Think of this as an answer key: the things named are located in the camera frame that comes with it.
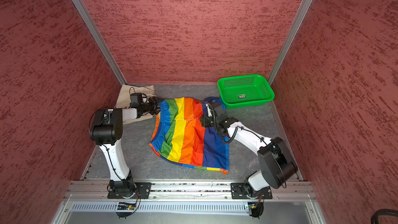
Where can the slotted cable duct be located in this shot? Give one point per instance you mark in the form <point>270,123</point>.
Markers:
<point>233,208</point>

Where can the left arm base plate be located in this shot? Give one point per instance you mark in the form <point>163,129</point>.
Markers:
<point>127,191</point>

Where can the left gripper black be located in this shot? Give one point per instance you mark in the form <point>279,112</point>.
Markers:
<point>154,102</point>

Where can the green plastic basket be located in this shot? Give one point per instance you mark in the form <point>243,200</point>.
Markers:
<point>255,87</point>

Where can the beige shorts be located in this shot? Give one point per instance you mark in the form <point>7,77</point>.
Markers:
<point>123,100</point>

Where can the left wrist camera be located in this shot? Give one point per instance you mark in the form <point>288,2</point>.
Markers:
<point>137,99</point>

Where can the multicolour shorts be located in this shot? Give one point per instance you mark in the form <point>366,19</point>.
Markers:
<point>180,138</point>

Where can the aluminium corner post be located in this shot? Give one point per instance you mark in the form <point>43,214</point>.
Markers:
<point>84,13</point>
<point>296,24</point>

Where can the left circuit board with wires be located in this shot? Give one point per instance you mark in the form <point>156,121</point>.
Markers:
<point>126,206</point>

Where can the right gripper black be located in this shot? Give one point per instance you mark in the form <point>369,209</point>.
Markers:
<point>204,121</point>

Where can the right circuit board with wires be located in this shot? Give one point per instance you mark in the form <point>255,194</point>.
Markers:
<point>256,207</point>

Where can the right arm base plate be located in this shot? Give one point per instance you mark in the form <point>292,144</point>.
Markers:
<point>245,191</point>

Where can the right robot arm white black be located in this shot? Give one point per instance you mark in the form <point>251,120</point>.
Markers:
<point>276,161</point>

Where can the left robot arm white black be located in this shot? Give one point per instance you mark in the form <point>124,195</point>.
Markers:
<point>106,130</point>

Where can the right aluminium corner post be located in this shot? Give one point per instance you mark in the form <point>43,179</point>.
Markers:
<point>296,24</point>

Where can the left aluminium corner post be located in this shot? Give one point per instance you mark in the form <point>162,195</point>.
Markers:
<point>84,13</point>

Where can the circuit board with wires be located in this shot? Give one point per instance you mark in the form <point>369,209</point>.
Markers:
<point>256,207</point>
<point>126,206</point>

